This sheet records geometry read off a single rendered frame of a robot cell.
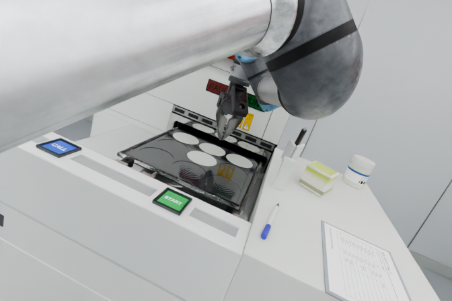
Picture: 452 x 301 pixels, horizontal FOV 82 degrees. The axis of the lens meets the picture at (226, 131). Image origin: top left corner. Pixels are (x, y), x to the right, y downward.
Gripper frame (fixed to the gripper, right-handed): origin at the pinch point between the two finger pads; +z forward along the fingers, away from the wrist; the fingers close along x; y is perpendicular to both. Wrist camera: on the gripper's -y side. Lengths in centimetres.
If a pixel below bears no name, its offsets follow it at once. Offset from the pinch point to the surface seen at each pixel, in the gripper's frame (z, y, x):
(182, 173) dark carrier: 7.3, -15.7, 12.8
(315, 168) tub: -5.9, -24.8, -19.6
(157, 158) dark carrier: 7.3, -9.2, 20.0
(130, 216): 4.1, -39.6, 24.7
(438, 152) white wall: -4, 72, -208
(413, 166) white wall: 14, 77, -199
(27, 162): 4, -28, 45
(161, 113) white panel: 5.5, 29.0, 19.3
